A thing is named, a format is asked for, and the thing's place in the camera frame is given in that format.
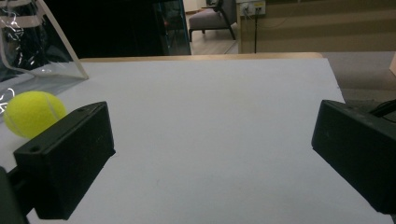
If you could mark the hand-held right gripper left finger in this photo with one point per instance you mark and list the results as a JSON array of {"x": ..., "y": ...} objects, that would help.
[{"x": 65, "y": 161}]

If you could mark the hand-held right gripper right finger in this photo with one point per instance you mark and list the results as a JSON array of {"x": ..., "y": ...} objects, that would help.
[{"x": 358, "y": 149}]

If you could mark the yellow tennis ball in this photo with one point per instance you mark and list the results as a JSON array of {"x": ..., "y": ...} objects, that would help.
[{"x": 31, "y": 113}]

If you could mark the clear plastic bag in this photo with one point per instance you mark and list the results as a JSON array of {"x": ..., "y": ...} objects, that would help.
[{"x": 34, "y": 40}]

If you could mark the white table sheet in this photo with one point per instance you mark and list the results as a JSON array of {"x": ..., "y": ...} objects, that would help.
[{"x": 211, "y": 130}]

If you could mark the grey sofa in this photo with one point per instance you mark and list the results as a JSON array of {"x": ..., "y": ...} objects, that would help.
[{"x": 211, "y": 18}]

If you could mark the wall power socket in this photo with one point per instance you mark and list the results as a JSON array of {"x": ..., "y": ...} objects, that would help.
[{"x": 252, "y": 7}]

